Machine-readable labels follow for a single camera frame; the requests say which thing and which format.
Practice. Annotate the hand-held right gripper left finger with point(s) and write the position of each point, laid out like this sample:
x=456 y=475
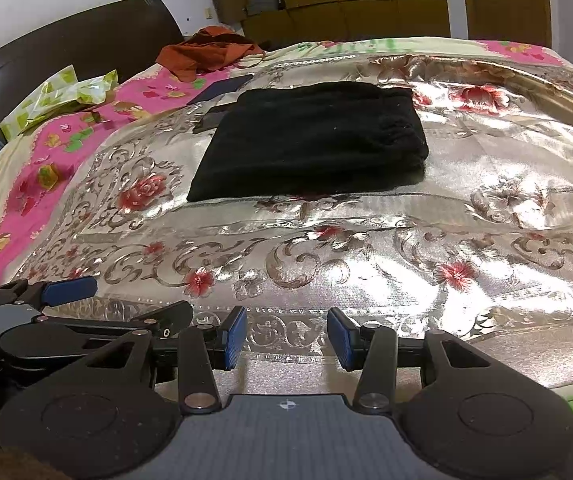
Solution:
x=235 y=340

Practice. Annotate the black phone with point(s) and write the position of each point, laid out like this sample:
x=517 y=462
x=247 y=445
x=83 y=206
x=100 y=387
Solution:
x=211 y=120

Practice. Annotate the grey storage box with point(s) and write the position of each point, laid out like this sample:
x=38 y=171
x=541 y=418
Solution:
x=261 y=2

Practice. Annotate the wooden door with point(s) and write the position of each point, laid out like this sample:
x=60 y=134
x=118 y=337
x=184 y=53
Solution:
x=506 y=0

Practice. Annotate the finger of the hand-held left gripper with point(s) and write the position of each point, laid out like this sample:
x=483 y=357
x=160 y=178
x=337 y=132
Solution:
x=166 y=317
x=71 y=287

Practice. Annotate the pink floral bed sheet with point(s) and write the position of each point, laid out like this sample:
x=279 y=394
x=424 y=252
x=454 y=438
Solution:
x=56 y=135

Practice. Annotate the orange red cloth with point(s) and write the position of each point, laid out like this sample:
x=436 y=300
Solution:
x=201 y=55

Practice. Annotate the silver floral satin bedspread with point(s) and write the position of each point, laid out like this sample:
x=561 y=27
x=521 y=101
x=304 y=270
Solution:
x=366 y=240

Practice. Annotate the black pants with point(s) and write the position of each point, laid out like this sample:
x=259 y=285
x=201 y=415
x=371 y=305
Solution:
x=306 y=140

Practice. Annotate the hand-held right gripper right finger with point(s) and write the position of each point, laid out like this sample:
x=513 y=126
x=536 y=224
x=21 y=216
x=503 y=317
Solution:
x=341 y=342

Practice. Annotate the dark brown headboard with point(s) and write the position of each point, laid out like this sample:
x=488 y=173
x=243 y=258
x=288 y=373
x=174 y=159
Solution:
x=66 y=45

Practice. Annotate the green white checked bag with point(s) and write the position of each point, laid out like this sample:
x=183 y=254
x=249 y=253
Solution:
x=51 y=95

